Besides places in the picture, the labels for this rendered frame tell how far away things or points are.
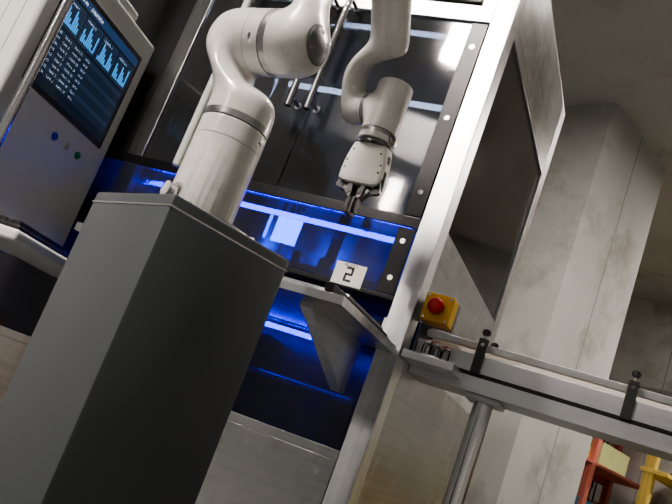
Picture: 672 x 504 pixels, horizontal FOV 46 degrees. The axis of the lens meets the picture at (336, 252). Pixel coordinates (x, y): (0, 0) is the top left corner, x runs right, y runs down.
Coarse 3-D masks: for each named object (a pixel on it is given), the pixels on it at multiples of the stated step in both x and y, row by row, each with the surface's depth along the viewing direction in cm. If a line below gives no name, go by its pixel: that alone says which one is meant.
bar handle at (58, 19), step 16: (64, 0) 194; (64, 16) 194; (48, 32) 192; (48, 48) 192; (32, 64) 190; (32, 80) 190; (16, 96) 188; (16, 112) 188; (0, 128) 186; (0, 144) 186
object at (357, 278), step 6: (336, 264) 204; (342, 264) 203; (348, 264) 203; (354, 264) 202; (336, 270) 203; (342, 270) 203; (348, 270) 202; (354, 270) 202; (360, 270) 201; (366, 270) 201; (336, 276) 203; (342, 276) 202; (348, 276) 202; (354, 276) 201; (360, 276) 201; (336, 282) 202; (342, 282) 202; (348, 282) 201; (354, 282) 201; (360, 282) 200
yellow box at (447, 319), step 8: (432, 296) 192; (440, 296) 191; (424, 304) 192; (448, 304) 190; (456, 304) 192; (424, 312) 191; (448, 312) 189; (456, 312) 194; (424, 320) 192; (432, 320) 190; (440, 320) 189; (448, 320) 189; (440, 328) 194; (448, 328) 191
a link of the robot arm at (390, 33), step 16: (384, 0) 171; (400, 0) 171; (384, 16) 172; (400, 16) 172; (384, 32) 173; (400, 32) 173; (368, 48) 176; (384, 48) 174; (400, 48) 175; (352, 64) 180; (368, 64) 180; (352, 80) 182; (352, 96) 183; (352, 112) 183
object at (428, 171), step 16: (480, 32) 215; (464, 48) 215; (480, 48) 214; (464, 64) 213; (464, 80) 212; (448, 96) 211; (448, 112) 210; (448, 128) 208; (432, 144) 208; (432, 160) 206; (432, 176) 205; (416, 192) 204; (416, 208) 203; (400, 240) 200; (400, 256) 199; (384, 272) 199; (400, 272) 198; (384, 288) 197
